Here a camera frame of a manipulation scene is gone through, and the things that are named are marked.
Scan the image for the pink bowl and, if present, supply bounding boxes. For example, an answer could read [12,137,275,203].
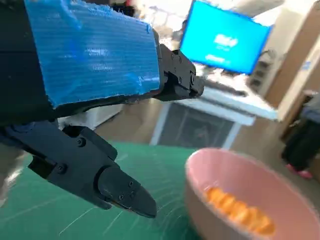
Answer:
[184,147,320,240]

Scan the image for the white desk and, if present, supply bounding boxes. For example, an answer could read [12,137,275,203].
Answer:
[159,69,280,126]

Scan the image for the green cutting mat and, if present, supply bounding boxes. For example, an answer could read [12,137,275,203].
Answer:
[0,140,202,240]

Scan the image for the blue computer monitor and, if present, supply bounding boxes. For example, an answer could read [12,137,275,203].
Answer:
[179,0,273,76]

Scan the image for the black keyboard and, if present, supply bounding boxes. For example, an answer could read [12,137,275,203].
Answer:
[206,81,249,98]

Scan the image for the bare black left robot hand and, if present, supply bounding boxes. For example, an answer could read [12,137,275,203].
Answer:
[0,0,205,220]

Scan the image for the person in dark clothing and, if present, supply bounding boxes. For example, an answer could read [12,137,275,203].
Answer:
[280,91,320,180]

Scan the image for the orange toy bread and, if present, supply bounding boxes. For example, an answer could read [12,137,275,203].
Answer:
[203,186,276,236]

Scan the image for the white mesh cage unit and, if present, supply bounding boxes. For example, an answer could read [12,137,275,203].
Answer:
[149,101,256,151]

